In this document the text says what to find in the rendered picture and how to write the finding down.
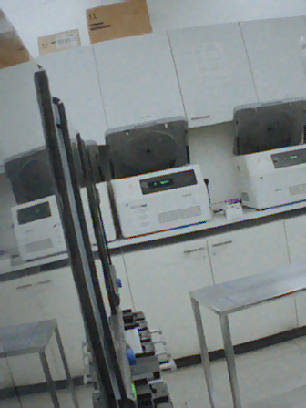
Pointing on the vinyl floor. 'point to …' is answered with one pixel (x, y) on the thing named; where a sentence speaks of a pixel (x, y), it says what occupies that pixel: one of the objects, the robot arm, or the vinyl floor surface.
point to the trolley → (219, 300)
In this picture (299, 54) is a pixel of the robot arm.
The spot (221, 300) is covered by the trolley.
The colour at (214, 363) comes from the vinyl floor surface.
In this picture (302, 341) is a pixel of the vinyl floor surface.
